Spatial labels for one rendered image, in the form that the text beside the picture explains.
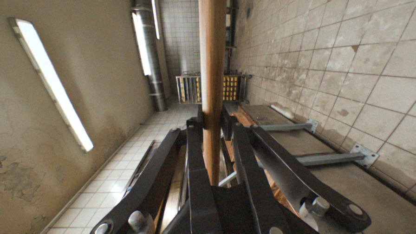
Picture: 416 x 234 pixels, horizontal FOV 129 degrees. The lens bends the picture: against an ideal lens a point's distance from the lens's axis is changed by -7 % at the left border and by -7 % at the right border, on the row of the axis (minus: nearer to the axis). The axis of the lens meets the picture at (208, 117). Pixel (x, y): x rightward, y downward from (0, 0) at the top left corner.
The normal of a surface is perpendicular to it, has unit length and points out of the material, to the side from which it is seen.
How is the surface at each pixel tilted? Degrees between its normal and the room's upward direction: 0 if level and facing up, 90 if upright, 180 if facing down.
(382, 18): 0
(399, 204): 90
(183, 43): 90
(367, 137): 0
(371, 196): 90
